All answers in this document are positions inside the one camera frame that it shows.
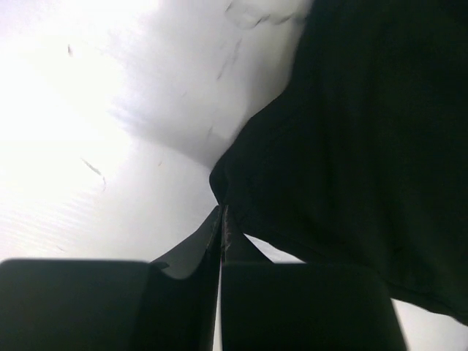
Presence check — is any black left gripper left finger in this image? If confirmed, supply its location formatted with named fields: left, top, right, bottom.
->
left=1, top=208, right=222, bottom=350

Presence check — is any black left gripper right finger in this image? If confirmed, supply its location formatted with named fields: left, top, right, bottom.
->
left=221, top=207, right=407, bottom=350

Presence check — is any black t shirt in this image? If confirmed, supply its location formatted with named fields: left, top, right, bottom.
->
left=210, top=1, right=467, bottom=323

